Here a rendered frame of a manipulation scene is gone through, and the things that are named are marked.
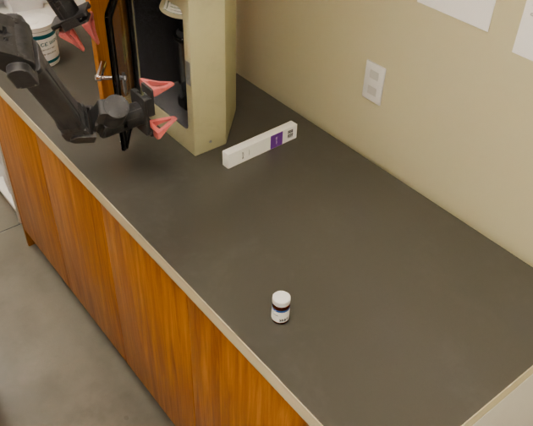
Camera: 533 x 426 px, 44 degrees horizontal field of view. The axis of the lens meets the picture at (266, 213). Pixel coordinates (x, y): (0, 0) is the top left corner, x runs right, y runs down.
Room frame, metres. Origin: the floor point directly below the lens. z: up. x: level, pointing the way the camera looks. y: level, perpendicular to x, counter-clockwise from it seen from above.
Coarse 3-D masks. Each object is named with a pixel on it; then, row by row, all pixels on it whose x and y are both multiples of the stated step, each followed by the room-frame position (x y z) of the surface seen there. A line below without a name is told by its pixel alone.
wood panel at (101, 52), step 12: (96, 0) 1.81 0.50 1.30; (108, 0) 1.83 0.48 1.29; (96, 12) 1.80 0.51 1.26; (96, 24) 1.80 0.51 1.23; (96, 48) 1.80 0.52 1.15; (96, 60) 1.80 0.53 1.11; (108, 60) 1.82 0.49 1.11; (96, 72) 1.81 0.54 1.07; (108, 72) 1.81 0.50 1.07; (108, 84) 1.81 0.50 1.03
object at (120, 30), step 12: (120, 0) 1.70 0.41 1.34; (120, 12) 1.68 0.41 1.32; (120, 24) 1.66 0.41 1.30; (108, 36) 1.50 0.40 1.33; (120, 36) 1.64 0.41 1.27; (108, 48) 1.50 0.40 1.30; (120, 48) 1.62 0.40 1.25; (120, 60) 1.60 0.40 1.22; (120, 72) 1.58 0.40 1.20; (132, 72) 1.76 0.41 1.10; (120, 84) 1.56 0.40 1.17; (132, 84) 1.74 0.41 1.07
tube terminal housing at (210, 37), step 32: (192, 0) 1.58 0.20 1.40; (224, 0) 1.64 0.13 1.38; (192, 32) 1.57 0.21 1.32; (224, 32) 1.64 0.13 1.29; (192, 64) 1.57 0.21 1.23; (224, 64) 1.64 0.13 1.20; (192, 96) 1.57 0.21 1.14; (224, 96) 1.64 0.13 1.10; (192, 128) 1.57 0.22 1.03; (224, 128) 1.64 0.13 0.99
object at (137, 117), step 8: (136, 96) 1.36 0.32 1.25; (144, 96) 1.35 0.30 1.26; (136, 104) 1.35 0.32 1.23; (144, 104) 1.34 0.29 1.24; (136, 112) 1.33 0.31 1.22; (144, 112) 1.34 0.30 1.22; (128, 120) 1.31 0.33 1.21; (136, 120) 1.33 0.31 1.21; (144, 120) 1.34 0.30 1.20; (128, 128) 1.32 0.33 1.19; (144, 128) 1.35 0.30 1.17
